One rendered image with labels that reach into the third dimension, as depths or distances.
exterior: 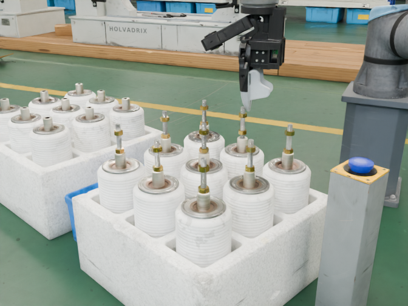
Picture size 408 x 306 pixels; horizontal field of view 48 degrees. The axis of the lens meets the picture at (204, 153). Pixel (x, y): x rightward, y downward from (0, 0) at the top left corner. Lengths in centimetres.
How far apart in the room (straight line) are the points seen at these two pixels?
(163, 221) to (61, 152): 42
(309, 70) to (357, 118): 148
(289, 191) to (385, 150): 48
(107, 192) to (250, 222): 29
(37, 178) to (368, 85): 87
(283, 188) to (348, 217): 16
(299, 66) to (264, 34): 185
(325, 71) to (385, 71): 147
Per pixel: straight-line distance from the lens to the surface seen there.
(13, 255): 118
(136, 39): 327
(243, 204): 82
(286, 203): 92
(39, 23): 411
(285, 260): 90
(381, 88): 129
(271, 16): 92
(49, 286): 106
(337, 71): 274
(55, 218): 118
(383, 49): 129
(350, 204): 79
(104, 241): 93
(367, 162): 79
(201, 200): 75
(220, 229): 75
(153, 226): 84
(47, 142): 115
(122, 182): 90
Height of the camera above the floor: 63
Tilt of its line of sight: 23 degrees down
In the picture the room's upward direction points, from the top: straight up
